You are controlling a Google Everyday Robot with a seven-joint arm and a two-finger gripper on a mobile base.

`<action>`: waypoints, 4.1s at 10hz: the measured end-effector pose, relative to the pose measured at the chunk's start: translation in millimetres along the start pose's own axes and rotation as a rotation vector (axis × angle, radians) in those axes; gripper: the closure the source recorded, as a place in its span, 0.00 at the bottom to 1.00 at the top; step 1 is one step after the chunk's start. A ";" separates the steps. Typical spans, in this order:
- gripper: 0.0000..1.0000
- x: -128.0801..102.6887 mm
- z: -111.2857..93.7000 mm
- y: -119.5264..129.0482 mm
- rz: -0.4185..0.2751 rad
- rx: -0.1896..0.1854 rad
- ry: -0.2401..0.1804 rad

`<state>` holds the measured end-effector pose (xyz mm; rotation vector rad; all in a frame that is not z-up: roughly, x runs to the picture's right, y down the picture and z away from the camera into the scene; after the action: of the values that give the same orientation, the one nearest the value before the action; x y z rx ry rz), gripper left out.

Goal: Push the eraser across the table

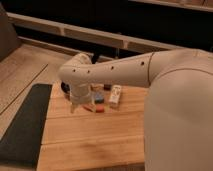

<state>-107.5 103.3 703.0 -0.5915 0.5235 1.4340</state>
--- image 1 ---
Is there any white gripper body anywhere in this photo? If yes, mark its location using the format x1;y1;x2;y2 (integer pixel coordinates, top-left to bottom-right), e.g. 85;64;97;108
70;84;92;112

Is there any black eraser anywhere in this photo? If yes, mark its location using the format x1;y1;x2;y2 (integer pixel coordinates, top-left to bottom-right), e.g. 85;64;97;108
104;84;112;90

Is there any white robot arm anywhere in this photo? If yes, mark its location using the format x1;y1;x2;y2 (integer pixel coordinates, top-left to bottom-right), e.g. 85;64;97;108
59;49;213;171

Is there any dark blue bowl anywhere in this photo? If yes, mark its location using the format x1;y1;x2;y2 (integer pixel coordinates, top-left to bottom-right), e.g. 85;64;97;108
61;82;70;93

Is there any blue sponge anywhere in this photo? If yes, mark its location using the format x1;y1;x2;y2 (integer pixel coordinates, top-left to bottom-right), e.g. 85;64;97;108
93;94;104;103

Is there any white bottle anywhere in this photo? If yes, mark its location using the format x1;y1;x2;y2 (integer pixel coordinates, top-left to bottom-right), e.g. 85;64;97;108
109;85;122;105

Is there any dark floor mat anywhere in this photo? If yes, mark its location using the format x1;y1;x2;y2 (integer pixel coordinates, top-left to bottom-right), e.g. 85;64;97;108
0;84;52;166

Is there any white wall shelf rail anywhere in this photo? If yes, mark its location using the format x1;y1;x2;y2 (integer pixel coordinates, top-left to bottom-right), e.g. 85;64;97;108
7;12;181;53

